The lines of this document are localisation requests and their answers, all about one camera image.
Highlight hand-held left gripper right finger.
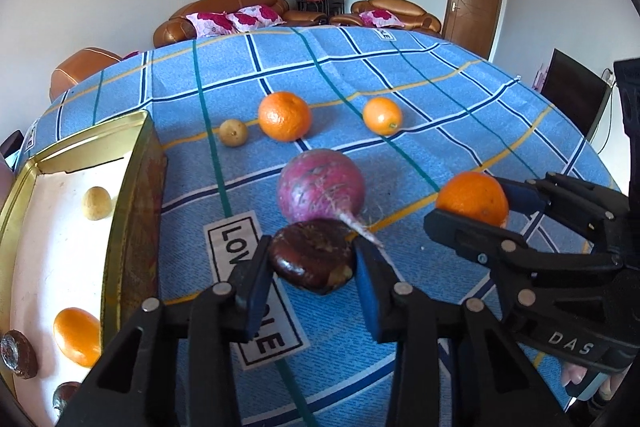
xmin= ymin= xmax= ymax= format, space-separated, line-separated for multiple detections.
xmin=352 ymin=238 xmax=573 ymax=427

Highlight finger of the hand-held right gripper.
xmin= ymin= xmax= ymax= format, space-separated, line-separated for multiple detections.
xmin=492 ymin=171 xmax=627 ymax=249
xmin=424 ymin=208 xmax=618 ymax=324

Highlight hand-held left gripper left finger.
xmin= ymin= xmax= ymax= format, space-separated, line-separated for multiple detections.
xmin=57 ymin=234 xmax=274 ymax=427

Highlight bumpy mandarin orange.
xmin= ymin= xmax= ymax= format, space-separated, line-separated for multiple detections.
xmin=435 ymin=172 xmax=510 ymax=229
xmin=258 ymin=91 xmax=313 ymax=143

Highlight dark brown fruit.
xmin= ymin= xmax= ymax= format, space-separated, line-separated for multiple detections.
xmin=52 ymin=382 xmax=83 ymax=420
xmin=0 ymin=329 xmax=39 ymax=379
xmin=268 ymin=219 xmax=357 ymax=295

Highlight purple radish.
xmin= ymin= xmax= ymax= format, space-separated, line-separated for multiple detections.
xmin=276 ymin=148 xmax=386 ymax=249

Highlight gold tin box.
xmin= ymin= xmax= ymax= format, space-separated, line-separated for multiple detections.
xmin=0 ymin=111 xmax=168 ymax=427

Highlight smooth small orange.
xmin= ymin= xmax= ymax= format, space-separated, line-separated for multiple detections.
xmin=363 ymin=98 xmax=404 ymax=137
xmin=53 ymin=307 xmax=102 ymax=368

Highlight person's right hand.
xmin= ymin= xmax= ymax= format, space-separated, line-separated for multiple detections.
xmin=560 ymin=359 xmax=628 ymax=405

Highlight black television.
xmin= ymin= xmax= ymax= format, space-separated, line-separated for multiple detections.
xmin=540 ymin=48 xmax=608 ymax=143

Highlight blue checked tablecloth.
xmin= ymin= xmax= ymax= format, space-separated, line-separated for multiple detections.
xmin=20 ymin=26 xmax=631 ymax=427

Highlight brown wooden door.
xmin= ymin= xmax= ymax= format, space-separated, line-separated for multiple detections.
xmin=441 ymin=0 xmax=507 ymax=60

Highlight white red floral pillow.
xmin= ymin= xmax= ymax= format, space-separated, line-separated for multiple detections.
xmin=360 ymin=10 xmax=403 ymax=29
xmin=226 ymin=4 xmax=286 ymax=33
xmin=186 ymin=11 xmax=236 ymax=37

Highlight brown leather sofa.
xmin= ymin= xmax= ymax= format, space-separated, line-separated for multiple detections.
xmin=153 ymin=0 xmax=331 ymax=49

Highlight dark stool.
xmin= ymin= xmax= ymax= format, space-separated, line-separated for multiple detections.
xmin=0 ymin=130 xmax=25 ymax=168

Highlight wall power cable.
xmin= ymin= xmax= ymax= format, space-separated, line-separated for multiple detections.
xmin=597 ymin=68 xmax=618 ymax=153

